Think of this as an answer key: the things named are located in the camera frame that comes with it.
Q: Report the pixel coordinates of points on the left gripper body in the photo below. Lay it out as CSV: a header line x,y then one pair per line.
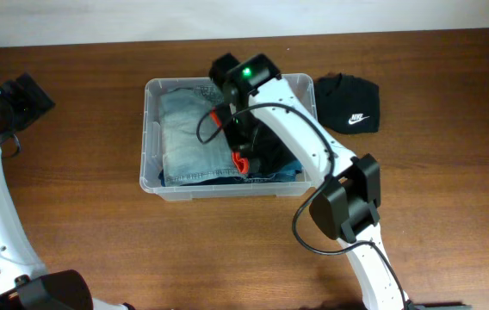
x,y
32,100

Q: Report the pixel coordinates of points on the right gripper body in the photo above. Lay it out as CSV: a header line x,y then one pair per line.
x,y
244,128

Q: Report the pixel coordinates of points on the black shorts red waistband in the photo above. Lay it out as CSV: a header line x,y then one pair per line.
x,y
276,154

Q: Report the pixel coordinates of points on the dark blue teal cloth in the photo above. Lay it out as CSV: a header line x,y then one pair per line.
x,y
214,181

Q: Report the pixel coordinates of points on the light blue jeans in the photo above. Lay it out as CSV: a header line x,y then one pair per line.
x,y
184,113

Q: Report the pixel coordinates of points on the dark blue jeans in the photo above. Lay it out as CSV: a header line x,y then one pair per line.
x,y
286,174

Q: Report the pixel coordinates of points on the clear plastic storage container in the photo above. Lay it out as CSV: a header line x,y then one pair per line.
x,y
152,156

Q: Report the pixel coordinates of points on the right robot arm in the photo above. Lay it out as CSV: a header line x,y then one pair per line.
x,y
344,205

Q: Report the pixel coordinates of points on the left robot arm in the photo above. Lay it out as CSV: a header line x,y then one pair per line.
x,y
25,282

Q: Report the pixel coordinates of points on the black Nike shirt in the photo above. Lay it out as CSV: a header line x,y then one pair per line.
x,y
348,104

